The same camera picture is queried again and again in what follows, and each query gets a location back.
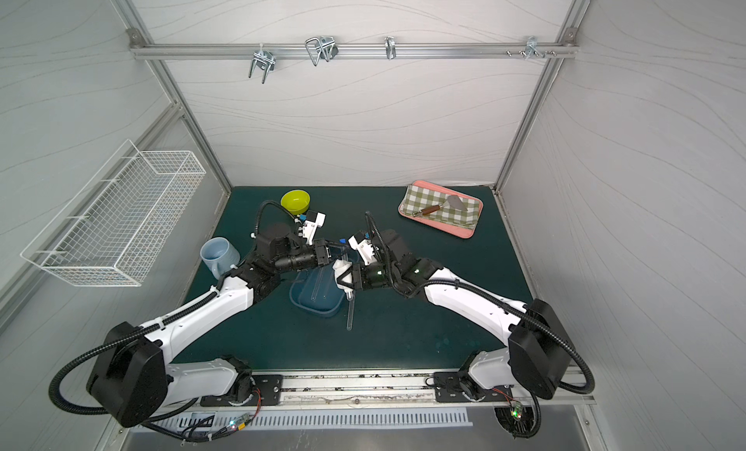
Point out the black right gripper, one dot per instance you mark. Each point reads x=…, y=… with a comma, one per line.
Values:
x=358, y=274

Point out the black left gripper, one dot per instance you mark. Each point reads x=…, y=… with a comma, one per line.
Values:
x=323, y=256

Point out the clear test tube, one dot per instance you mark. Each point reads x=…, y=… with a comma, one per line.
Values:
x=315, y=290
x=350, y=315

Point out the test tube with blue cap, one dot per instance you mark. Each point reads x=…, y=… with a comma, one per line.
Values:
x=345, y=282

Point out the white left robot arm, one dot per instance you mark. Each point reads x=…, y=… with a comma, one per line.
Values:
x=131, y=375

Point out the blue translucent plastic container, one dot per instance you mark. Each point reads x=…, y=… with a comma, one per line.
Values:
x=330, y=297

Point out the yellow-green plastic bowl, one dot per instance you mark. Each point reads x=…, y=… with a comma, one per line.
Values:
x=296, y=202

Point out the green checkered cloth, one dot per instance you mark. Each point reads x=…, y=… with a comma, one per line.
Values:
x=446, y=208

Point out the light blue ribbed mug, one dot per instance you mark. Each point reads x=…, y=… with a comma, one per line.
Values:
x=219, y=256

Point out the metal clamp hook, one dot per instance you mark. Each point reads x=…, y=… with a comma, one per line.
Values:
x=321, y=48

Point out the metal U-bolt hook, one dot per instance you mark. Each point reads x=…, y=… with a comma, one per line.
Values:
x=263, y=62

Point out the black cooling fan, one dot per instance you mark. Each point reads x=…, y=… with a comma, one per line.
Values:
x=521, y=424

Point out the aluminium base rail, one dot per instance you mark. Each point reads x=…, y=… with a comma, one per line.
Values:
x=380, y=388

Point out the spatula with wooden handle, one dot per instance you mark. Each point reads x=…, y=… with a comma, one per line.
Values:
x=452, y=201

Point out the small metal ring hook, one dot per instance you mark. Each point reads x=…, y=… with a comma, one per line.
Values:
x=390, y=48

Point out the white slotted cable duct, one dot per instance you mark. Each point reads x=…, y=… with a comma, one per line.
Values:
x=327, y=419

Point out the white wire basket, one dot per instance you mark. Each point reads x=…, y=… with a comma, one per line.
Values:
x=112, y=231

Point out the metal bracket hook right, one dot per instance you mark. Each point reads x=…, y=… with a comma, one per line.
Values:
x=531, y=50

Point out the aluminium top rail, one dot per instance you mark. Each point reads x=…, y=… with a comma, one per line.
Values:
x=347, y=51

